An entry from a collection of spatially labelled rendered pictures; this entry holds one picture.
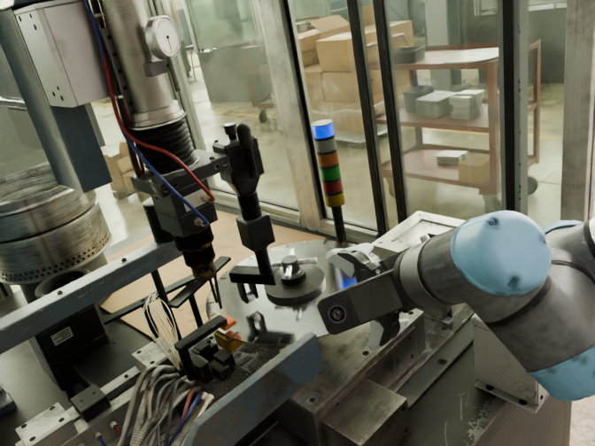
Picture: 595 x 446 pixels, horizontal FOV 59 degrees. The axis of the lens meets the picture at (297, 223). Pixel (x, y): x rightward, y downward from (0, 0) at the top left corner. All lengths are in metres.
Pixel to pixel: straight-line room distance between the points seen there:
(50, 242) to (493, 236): 1.10
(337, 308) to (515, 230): 0.24
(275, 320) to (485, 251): 0.48
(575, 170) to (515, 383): 0.40
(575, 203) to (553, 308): 0.59
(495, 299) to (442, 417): 0.48
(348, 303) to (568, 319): 0.24
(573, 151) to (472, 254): 0.61
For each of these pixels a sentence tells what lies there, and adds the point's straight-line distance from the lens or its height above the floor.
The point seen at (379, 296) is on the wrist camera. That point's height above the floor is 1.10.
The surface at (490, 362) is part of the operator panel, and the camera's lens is 0.95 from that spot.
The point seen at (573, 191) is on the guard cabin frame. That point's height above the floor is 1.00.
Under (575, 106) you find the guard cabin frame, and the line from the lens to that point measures 1.03.
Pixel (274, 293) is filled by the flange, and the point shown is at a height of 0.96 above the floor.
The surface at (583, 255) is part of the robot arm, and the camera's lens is 0.62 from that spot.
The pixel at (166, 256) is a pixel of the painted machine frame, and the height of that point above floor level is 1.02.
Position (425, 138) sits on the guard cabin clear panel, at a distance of 1.22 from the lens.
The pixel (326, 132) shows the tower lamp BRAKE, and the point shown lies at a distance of 1.12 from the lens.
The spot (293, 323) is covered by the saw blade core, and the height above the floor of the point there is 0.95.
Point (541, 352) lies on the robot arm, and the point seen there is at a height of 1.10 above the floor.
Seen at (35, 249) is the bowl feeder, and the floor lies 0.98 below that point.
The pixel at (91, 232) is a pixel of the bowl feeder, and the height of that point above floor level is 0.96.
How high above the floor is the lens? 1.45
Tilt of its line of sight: 25 degrees down
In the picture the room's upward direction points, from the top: 12 degrees counter-clockwise
